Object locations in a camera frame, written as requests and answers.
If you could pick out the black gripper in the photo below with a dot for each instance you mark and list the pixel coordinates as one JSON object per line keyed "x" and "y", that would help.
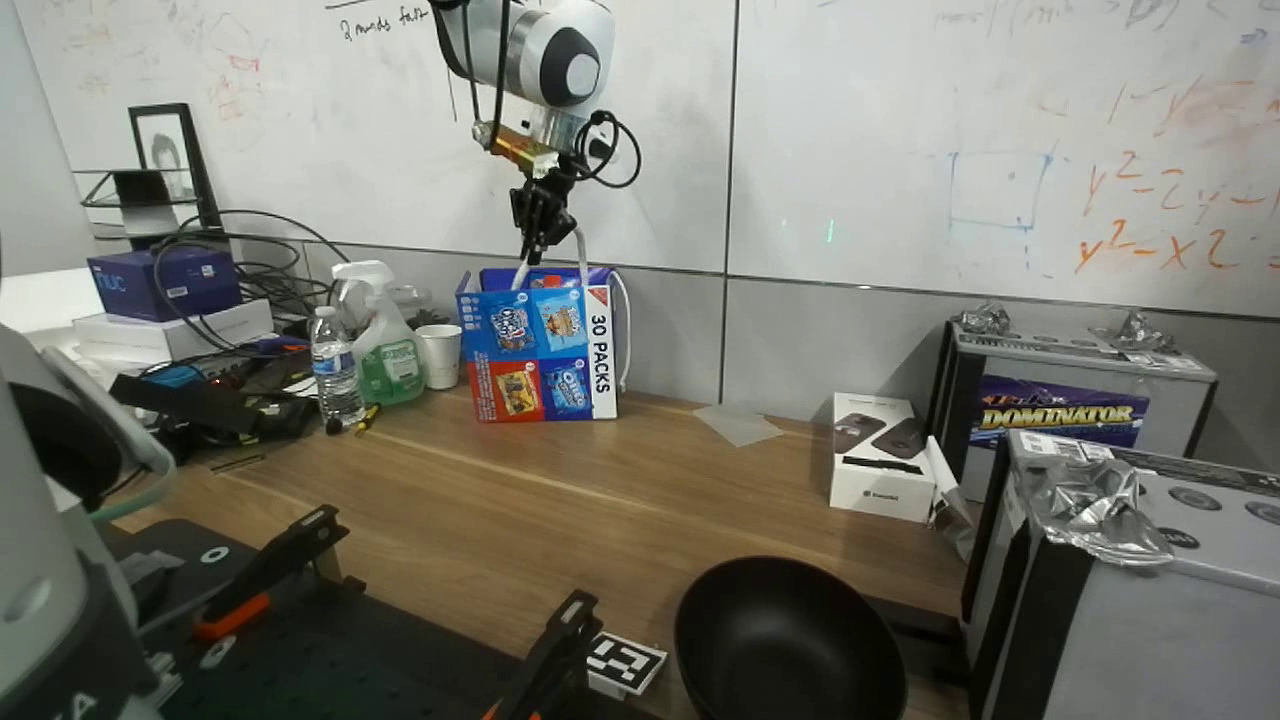
{"x": 545, "y": 203}

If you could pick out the blue cardboard snack box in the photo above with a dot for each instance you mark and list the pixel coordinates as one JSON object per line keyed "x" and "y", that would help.
{"x": 533, "y": 346}

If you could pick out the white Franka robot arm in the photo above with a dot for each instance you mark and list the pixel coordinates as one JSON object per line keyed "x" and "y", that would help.
{"x": 533, "y": 40}

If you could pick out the white flat box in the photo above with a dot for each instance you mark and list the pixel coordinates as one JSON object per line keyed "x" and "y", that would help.
{"x": 173, "y": 334}

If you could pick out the white paper cup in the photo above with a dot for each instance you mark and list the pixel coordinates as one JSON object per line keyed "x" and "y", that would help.
{"x": 442, "y": 359}

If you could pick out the clear spray bottle white trigger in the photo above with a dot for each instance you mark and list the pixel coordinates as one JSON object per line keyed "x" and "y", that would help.
{"x": 381, "y": 346}

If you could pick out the clear plastic water bottle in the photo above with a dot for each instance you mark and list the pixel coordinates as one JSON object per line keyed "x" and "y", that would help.
{"x": 338, "y": 365}

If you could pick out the clear plastic sheet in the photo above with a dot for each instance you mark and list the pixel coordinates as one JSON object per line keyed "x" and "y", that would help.
{"x": 736, "y": 427}

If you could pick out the black electronics pile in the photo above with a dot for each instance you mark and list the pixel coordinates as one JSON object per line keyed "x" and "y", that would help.
{"x": 215, "y": 393}

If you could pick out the dark blue carton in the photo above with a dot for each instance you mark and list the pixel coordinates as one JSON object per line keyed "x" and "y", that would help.
{"x": 166, "y": 281}

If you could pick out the black white fiducial tag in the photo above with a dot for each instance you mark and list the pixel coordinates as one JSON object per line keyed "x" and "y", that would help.
{"x": 626, "y": 667}

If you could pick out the black bowl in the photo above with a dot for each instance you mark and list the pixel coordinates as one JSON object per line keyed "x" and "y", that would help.
{"x": 786, "y": 644}

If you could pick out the grey battery with Dominator label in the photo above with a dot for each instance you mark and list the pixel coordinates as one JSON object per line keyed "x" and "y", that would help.
{"x": 1065, "y": 403}

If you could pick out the grey battery with foil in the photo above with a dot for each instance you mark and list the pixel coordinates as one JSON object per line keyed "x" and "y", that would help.
{"x": 1145, "y": 613}

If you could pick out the black picture frame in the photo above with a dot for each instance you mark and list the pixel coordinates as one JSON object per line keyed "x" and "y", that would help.
{"x": 173, "y": 160}

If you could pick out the white camera product box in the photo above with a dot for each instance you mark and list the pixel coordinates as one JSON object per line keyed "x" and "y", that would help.
{"x": 880, "y": 461}

